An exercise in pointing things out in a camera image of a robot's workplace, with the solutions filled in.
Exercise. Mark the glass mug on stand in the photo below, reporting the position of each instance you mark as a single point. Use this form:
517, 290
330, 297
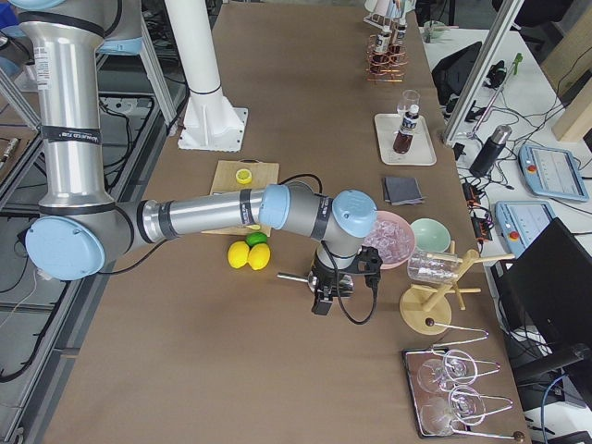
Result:
437, 268

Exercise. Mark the upper yellow lemon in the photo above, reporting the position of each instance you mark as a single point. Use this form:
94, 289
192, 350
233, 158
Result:
238, 253

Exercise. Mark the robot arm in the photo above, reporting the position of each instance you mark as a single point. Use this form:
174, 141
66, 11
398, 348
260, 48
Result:
81, 228

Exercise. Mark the yellow lemon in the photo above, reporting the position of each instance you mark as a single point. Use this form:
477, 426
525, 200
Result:
238, 253
259, 256

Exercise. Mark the pink bowl of ice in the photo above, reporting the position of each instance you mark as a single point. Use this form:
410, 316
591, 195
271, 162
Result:
393, 237

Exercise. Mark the steel ice scoop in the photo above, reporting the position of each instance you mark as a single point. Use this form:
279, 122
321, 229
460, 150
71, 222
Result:
296, 278

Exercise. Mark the blue teach pendant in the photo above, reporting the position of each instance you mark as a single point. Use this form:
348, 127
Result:
521, 222
552, 172

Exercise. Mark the white rabbit tray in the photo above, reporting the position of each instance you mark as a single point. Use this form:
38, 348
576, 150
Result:
421, 152

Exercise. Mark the lower yellow lemon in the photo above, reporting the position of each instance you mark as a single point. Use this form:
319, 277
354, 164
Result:
259, 256

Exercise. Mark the half lemon slice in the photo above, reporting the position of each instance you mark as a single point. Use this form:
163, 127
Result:
244, 176

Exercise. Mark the wooden cup tree stand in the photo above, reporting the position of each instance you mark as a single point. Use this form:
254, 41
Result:
424, 307

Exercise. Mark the bamboo cutting board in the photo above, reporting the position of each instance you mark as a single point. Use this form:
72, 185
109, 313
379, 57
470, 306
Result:
263, 174

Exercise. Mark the grey folded cloth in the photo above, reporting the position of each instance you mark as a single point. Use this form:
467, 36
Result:
400, 191

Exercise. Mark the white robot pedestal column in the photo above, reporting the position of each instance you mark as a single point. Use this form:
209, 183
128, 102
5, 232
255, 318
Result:
210, 122

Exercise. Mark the copper wire bottle basket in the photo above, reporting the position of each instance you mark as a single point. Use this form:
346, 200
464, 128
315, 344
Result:
394, 71

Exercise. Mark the white cup rack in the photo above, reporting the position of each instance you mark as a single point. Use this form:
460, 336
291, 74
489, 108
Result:
384, 12

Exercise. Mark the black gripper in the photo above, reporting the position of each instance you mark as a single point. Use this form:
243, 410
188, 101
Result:
327, 277

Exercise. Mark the black thermos bottle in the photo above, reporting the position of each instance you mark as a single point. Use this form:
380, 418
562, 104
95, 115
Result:
490, 151

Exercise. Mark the glass rack tray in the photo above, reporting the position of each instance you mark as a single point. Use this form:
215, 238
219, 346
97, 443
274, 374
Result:
412, 360

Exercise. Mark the aluminium frame post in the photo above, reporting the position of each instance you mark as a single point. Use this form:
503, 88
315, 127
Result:
501, 25

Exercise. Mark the green ceramic bowl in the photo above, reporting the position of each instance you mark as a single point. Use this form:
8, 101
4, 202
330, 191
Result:
430, 235

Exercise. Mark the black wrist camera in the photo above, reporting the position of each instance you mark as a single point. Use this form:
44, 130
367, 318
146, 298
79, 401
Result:
369, 264

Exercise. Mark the hanging wine glass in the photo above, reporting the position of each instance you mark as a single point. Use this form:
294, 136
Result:
463, 408
447, 371

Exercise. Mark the clear wine glass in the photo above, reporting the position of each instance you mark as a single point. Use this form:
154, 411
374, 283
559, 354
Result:
408, 98

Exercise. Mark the green lime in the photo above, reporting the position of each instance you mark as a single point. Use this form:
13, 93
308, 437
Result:
255, 238

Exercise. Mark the black monitor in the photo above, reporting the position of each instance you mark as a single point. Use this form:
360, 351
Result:
551, 283

